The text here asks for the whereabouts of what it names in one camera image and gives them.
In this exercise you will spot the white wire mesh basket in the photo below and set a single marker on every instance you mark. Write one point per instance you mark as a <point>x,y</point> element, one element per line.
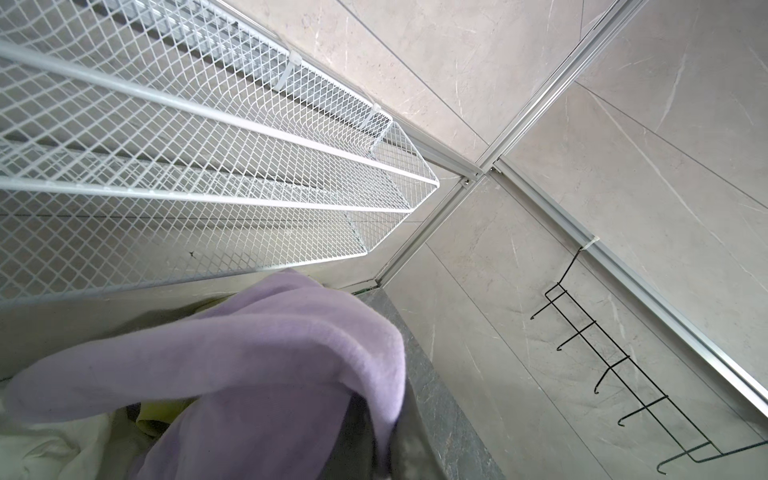
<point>147,143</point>

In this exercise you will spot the white cloth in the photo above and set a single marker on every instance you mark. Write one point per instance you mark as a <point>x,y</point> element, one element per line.
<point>99,447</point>

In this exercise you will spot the purple cloth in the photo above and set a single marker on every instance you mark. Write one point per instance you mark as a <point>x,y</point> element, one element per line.
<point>267,376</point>

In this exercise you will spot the black wire hook rack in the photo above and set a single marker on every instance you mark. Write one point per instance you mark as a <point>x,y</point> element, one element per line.
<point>691,441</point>

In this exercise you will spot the green cloth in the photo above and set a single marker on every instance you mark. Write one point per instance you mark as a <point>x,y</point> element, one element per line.
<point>155,417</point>

